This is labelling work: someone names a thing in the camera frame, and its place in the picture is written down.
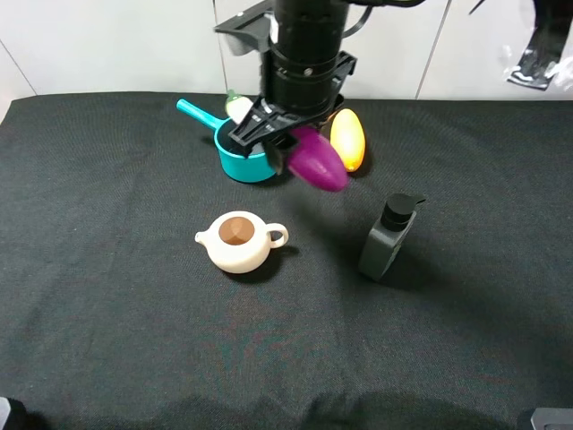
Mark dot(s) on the teal saucepan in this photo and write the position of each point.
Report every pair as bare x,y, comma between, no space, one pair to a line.
253,169

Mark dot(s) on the clear plastic wrap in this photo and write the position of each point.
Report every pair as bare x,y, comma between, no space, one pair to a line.
541,59

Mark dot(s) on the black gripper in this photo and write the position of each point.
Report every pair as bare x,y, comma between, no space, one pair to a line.
292,95

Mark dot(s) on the beige teapot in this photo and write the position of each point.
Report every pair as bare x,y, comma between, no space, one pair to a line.
239,241

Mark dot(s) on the black tablecloth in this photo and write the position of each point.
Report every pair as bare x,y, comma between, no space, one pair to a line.
113,317

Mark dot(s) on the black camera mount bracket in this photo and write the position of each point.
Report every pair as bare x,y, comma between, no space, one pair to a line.
248,30

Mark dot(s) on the yellow orange mango toy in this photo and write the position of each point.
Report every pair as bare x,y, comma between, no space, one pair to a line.
348,139

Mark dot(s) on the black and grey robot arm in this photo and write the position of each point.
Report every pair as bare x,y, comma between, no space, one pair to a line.
311,32

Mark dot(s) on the purple eggplant toy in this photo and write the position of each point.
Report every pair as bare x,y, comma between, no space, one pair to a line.
308,155

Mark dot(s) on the black pump bottle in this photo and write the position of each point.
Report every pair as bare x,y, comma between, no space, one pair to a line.
387,234

